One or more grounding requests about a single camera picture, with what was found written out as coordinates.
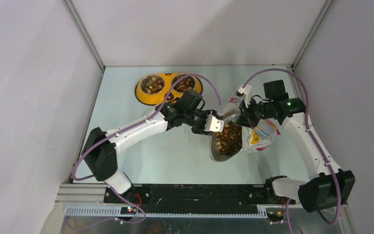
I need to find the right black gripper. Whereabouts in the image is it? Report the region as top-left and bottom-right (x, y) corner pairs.
(235, 97), (273, 129)

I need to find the yellow double pet bowl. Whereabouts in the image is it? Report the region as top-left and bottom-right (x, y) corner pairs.
(134, 73), (203, 106)

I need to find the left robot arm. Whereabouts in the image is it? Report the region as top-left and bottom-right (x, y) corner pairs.
(81, 90), (224, 203)

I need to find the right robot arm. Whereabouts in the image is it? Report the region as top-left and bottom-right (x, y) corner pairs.
(236, 80), (355, 213)

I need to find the brown pet food kibble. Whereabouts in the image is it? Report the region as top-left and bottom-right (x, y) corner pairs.
(216, 122), (242, 156)

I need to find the kibble in right bowl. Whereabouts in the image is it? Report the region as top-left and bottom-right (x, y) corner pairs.
(172, 74), (196, 93)

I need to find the kibble in bowl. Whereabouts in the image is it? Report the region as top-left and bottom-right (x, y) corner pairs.
(140, 75), (165, 94)
(172, 74), (196, 93)

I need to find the kibble in left bowl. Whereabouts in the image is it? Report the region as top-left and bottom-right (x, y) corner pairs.
(140, 75), (165, 94)

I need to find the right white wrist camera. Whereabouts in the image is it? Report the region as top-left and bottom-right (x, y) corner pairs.
(236, 84), (253, 108)

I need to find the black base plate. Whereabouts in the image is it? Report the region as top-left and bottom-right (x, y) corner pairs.
(122, 184), (286, 215)

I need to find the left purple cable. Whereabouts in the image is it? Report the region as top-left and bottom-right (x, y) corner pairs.
(66, 73), (223, 231)

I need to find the aluminium frame rail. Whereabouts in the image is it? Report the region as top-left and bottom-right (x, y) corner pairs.
(56, 184), (285, 221)

